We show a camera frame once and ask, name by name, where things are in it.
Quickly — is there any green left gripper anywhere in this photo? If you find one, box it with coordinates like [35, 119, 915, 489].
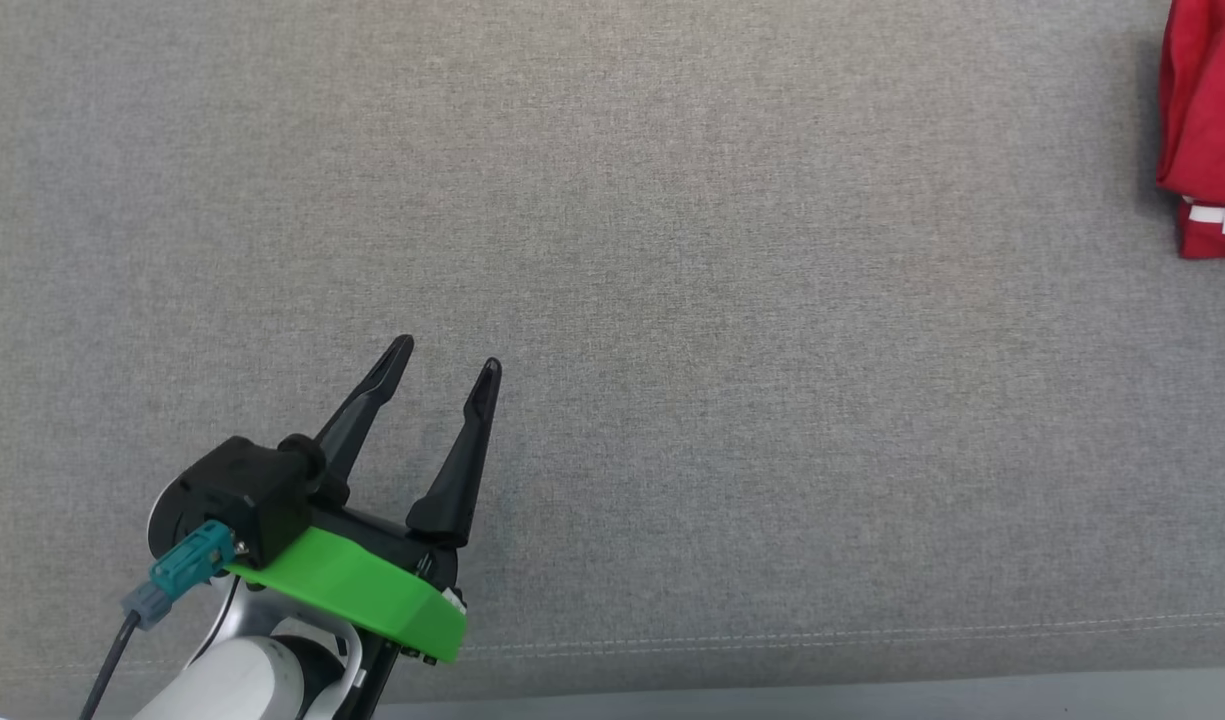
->
[227, 335, 503, 666]

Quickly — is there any red Bulls jersey shirt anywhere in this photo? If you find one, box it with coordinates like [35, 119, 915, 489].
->
[1156, 0, 1225, 208]

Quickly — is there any left black cable teal plug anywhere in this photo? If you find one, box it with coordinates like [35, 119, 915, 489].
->
[77, 520, 238, 720]

